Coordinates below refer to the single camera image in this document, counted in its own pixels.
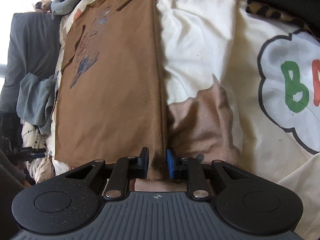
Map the brown t-shirt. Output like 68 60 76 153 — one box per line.
55 0 167 180

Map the grey-blue garment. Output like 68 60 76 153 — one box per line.
16 73 57 135

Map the cream bear print blanket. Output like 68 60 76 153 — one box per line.
44 0 320 240

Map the dark grey pillow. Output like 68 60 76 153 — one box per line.
1 12 61 113

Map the teddy bear toy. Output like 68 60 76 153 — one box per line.
35 0 52 13

